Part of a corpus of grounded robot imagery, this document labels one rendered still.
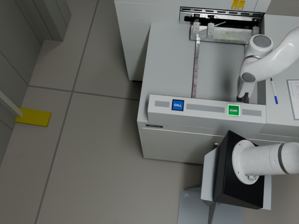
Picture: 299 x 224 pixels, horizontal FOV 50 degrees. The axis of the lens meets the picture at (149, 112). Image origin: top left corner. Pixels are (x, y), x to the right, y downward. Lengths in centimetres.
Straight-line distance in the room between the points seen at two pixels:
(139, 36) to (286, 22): 85
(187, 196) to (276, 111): 104
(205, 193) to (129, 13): 107
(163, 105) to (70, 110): 127
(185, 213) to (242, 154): 105
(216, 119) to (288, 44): 57
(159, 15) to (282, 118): 87
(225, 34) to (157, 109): 62
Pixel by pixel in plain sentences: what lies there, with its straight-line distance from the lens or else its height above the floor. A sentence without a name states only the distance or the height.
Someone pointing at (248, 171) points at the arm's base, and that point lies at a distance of 139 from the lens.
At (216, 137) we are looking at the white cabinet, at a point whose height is 70.
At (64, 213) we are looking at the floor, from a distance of 245.
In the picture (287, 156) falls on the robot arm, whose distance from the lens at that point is 128.
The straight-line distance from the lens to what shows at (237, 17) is 186.
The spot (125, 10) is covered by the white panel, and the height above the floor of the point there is 91.
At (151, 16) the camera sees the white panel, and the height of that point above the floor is 88.
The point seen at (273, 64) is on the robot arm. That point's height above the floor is 145.
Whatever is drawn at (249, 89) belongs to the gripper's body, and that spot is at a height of 124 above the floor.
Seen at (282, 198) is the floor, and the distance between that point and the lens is 252.
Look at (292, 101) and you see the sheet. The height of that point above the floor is 97.
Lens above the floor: 235
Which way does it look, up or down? 67 degrees down
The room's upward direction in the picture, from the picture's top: 5 degrees counter-clockwise
